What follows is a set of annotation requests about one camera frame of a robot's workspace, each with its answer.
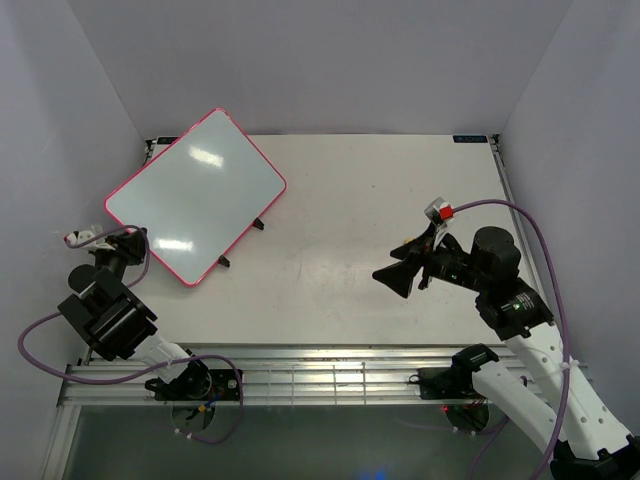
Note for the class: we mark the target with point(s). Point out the aluminium extrusion rail frame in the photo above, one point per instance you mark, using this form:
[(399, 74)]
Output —
[(292, 376)]

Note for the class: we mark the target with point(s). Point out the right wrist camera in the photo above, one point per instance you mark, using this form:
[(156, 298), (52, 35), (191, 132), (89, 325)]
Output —
[(440, 215)]

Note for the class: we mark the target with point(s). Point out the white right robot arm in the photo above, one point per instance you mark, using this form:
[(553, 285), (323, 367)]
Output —
[(577, 434)]

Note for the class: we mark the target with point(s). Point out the pink framed whiteboard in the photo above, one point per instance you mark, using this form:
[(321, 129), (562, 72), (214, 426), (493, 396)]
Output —
[(198, 196)]

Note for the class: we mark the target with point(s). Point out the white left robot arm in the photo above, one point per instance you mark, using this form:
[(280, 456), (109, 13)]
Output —
[(116, 324)]

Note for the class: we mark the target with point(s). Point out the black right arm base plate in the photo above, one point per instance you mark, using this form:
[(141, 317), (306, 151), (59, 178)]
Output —
[(443, 384)]

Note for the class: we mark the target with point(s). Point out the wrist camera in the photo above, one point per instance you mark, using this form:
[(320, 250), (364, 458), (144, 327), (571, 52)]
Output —
[(87, 239), (440, 215)]

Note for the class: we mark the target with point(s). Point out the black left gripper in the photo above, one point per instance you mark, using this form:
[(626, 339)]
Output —
[(129, 246)]

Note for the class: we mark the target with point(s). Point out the blue table label right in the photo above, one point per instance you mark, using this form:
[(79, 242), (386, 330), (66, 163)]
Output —
[(470, 139)]

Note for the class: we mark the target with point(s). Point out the wire easel stand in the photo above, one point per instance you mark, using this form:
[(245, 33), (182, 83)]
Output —
[(256, 225)]

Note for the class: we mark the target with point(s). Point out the blue table label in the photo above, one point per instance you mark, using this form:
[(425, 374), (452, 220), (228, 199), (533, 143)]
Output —
[(470, 139), (165, 140)]

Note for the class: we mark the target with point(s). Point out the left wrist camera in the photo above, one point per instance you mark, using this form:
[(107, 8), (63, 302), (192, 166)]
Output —
[(87, 239)]

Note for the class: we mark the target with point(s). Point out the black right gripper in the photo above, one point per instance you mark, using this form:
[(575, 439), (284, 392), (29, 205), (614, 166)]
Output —
[(400, 276)]

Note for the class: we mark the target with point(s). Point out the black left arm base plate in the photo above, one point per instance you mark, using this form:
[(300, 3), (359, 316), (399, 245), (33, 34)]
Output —
[(216, 384)]

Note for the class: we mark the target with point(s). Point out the blue table label left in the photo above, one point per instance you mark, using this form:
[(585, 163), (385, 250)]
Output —
[(165, 140)]

